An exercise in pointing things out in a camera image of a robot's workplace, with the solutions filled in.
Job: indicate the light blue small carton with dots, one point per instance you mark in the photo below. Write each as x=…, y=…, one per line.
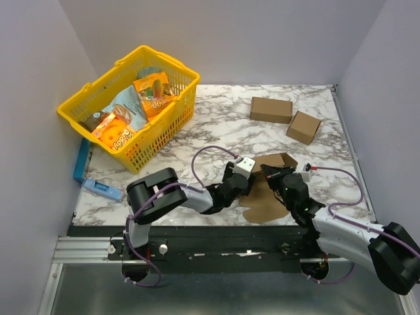
x=104, y=190

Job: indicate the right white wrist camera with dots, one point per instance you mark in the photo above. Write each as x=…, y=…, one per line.
x=307, y=172

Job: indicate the small folded cardboard box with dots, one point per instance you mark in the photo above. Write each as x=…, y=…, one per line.
x=303, y=128

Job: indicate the orange mango snack bag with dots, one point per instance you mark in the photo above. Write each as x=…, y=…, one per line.
x=154, y=93

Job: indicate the large folded cardboard box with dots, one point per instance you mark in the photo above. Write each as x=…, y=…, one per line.
x=271, y=110

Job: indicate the orange apple snack bag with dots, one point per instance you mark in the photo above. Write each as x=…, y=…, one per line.
x=113, y=132

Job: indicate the dark brown snack pack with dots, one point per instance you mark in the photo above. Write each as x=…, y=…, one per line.
x=90, y=123

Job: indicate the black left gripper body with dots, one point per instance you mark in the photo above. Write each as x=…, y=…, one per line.
x=228, y=171

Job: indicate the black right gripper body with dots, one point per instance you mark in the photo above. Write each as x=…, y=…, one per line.
x=277, y=174

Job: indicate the light blue bread bag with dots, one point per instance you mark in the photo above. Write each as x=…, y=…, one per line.
x=126, y=105

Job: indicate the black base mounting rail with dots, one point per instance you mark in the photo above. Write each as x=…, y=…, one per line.
x=209, y=249

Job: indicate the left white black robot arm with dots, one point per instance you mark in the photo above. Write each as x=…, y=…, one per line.
x=155, y=195

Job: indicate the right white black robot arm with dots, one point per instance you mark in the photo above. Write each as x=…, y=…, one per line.
x=388, y=250

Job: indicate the brown cardboard box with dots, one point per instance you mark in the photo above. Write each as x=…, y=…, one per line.
x=262, y=205

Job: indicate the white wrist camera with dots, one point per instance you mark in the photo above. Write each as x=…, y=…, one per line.
x=244, y=166
x=307, y=172

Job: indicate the yellow plastic shopping basket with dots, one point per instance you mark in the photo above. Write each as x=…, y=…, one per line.
x=114, y=93

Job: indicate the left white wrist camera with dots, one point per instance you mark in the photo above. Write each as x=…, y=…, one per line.
x=244, y=166

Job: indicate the aluminium extrusion frame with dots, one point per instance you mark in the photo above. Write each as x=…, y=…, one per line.
x=80, y=250

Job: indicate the green round snack pack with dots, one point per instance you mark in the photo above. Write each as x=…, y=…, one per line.
x=146, y=71

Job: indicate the blue flat box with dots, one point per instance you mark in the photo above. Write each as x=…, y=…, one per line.
x=81, y=161

